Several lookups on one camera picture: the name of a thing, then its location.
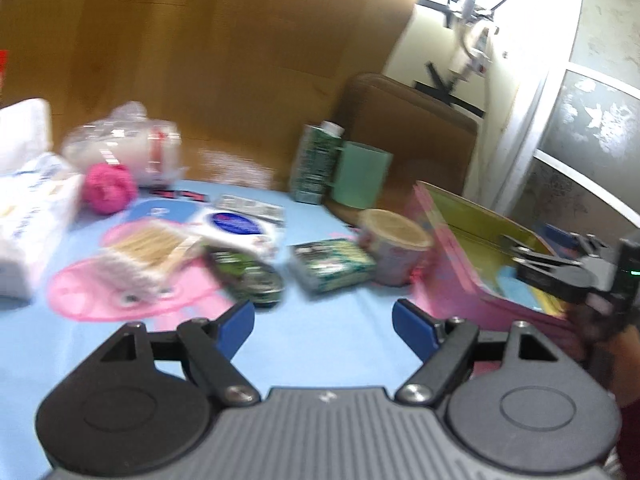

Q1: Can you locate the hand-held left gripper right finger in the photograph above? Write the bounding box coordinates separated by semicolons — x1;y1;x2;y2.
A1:
392;299;558;407

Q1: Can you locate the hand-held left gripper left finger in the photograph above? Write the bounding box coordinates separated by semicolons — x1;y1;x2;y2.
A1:
100;300;262;407

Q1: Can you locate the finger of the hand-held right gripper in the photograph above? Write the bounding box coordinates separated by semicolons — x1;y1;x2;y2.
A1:
502;234;583;267
516;264;593;304

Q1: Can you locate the green drink can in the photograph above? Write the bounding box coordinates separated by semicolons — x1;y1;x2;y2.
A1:
206;246;284;307

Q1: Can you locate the pink storage box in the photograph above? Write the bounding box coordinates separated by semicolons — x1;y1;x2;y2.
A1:
409;181;577;343

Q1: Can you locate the person's right forearm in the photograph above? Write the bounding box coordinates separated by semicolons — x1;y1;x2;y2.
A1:
570;305;640;466

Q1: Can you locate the printed paper cup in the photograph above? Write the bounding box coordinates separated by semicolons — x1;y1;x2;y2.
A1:
356;208;434;287

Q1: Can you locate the blue pig printed blanket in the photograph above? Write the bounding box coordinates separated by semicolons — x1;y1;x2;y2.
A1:
0;179;576;480

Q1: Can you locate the white wet wipes pack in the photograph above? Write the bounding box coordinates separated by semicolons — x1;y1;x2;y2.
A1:
191;206;287;262

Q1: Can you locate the green snack packet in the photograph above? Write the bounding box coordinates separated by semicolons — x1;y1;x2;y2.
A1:
291;239;377;294

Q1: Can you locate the cotton swab pack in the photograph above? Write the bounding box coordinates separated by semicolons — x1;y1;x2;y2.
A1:
96;219;202;307

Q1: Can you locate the silver blister pack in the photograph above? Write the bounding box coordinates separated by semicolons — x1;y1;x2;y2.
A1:
215;193;286;222

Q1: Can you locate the frosted glass door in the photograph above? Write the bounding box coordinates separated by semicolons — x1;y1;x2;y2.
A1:
500;0;640;243

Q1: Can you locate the mint green mug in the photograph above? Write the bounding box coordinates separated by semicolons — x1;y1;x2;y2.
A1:
326;141;394;210

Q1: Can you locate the green drink carton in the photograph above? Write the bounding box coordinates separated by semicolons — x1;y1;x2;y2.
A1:
289;121;347;206

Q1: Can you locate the pink yarn ball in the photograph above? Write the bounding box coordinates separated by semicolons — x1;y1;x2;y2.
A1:
81;161;139;217

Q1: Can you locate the brown chair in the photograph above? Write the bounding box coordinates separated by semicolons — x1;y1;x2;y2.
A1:
334;73;479;197

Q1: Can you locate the plastic bag of cups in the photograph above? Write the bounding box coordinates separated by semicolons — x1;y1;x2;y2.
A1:
61;101;184;187

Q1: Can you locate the white tissue pack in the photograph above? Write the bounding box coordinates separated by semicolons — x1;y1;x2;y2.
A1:
0;99;84;302

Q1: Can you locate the white wall socket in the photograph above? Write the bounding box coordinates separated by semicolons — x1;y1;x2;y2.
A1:
449;27;501;82

